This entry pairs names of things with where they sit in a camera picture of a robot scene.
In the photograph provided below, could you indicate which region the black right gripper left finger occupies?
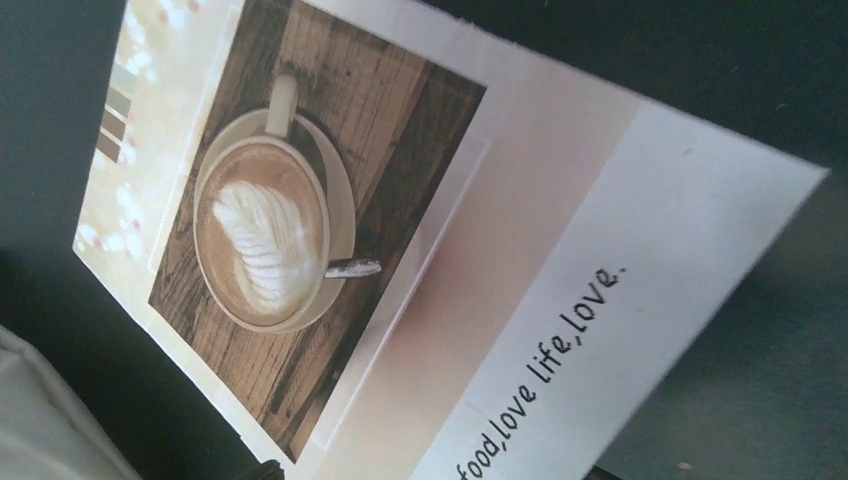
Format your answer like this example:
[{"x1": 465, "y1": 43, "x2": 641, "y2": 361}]
[{"x1": 241, "y1": 460, "x2": 285, "y2": 480}]

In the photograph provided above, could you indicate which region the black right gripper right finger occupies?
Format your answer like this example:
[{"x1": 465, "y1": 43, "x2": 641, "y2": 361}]
[{"x1": 586, "y1": 466, "x2": 620, "y2": 480}]

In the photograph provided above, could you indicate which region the cream canvas backpack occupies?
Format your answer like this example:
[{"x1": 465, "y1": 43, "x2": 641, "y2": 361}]
[{"x1": 1, "y1": 328, "x2": 140, "y2": 480}]

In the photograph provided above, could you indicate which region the coffee cover white book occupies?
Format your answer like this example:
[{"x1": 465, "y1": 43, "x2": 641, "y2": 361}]
[{"x1": 73, "y1": 1, "x2": 827, "y2": 479}]

